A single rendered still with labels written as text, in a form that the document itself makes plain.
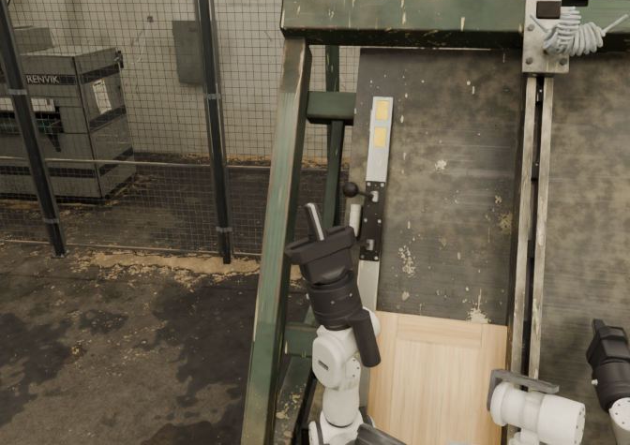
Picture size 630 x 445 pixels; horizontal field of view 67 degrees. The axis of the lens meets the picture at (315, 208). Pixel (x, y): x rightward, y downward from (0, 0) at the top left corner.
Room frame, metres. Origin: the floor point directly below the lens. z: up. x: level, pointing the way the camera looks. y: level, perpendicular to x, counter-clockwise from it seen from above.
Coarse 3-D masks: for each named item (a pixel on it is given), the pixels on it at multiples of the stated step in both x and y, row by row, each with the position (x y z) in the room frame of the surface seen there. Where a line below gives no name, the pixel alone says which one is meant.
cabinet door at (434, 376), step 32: (384, 320) 0.95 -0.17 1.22; (416, 320) 0.94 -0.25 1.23; (448, 320) 0.93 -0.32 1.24; (384, 352) 0.91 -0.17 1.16; (416, 352) 0.91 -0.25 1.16; (448, 352) 0.90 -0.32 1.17; (480, 352) 0.89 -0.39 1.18; (384, 384) 0.88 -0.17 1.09; (416, 384) 0.87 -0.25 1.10; (448, 384) 0.86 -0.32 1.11; (480, 384) 0.85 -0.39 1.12; (384, 416) 0.84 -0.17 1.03; (416, 416) 0.83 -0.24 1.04; (448, 416) 0.82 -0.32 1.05; (480, 416) 0.81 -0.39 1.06
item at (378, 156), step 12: (372, 108) 1.22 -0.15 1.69; (372, 120) 1.20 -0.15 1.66; (384, 120) 1.20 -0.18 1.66; (372, 132) 1.18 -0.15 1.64; (372, 144) 1.17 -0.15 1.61; (372, 156) 1.15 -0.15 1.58; (384, 156) 1.15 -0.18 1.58; (372, 168) 1.14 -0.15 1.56; (384, 168) 1.13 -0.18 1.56; (372, 180) 1.12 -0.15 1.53; (384, 180) 1.12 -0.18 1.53; (360, 264) 1.02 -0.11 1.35; (372, 264) 1.01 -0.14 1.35; (360, 276) 1.00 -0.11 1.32; (372, 276) 1.00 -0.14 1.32; (360, 288) 0.99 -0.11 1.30; (372, 288) 0.98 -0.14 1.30; (372, 300) 0.97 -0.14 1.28; (372, 312) 0.95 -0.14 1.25; (360, 360) 0.90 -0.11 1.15; (360, 372) 0.88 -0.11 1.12; (360, 384) 0.87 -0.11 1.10; (360, 396) 0.85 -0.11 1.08
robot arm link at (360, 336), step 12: (360, 300) 0.69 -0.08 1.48; (348, 312) 0.66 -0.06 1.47; (360, 312) 0.66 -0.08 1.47; (324, 324) 0.66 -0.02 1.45; (336, 324) 0.65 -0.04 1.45; (348, 324) 0.65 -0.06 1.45; (360, 324) 0.64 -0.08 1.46; (372, 324) 0.65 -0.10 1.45; (336, 336) 0.65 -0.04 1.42; (348, 336) 0.65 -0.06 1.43; (360, 336) 0.64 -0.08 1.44; (372, 336) 0.64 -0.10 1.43; (348, 348) 0.64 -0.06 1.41; (360, 348) 0.64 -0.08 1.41; (372, 348) 0.63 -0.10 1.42; (348, 360) 0.64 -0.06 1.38; (372, 360) 0.63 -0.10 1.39
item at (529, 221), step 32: (544, 0) 1.21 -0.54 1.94; (576, 0) 1.06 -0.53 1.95; (544, 32) 1.17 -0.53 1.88; (576, 32) 1.05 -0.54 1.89; (544, 64) 1.14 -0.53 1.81; (544, 96) 1.13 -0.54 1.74; (544, 128) 1.09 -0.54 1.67; (544, 160) 1.05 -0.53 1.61; (544, 192) 1.02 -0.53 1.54; (512, 224) 1.04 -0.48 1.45; (544, 224) 0.98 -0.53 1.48; (512, 256) 0.99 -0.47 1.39; (544, 256) 0.94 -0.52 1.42; (512, 288) 0.94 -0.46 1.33; (512, 320) 0.88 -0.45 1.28; (512, 352) 0.84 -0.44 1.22
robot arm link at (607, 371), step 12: (600, 336) 0.80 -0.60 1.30; (612, 336) 0.79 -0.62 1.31; (624, 336) 0.78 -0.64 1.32; (588, 348) 0.83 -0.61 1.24; (600, 348) 0.79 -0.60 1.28; (612, 348) 0.77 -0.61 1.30; (624, 348) 0.77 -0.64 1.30; (588, 360) 0.82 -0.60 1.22; (600, 360) 0.77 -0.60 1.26; (612, 360) 0.75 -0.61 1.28; (624, 360) 0.75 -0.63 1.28; (600, 372) 0.74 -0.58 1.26; (612, 372) 0.72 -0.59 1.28; (624, 372) 0.72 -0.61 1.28; (600, 384) 0.72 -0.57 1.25
